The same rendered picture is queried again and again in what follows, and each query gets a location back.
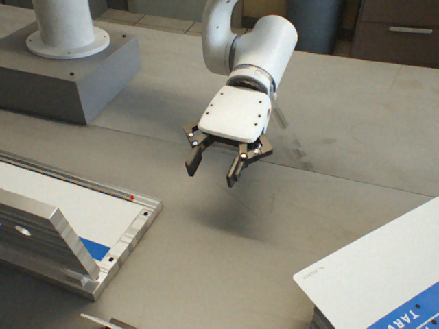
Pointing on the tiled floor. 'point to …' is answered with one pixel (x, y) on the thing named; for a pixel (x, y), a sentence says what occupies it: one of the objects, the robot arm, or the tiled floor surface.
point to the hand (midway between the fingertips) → (212, 168)
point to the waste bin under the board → (315, 24)
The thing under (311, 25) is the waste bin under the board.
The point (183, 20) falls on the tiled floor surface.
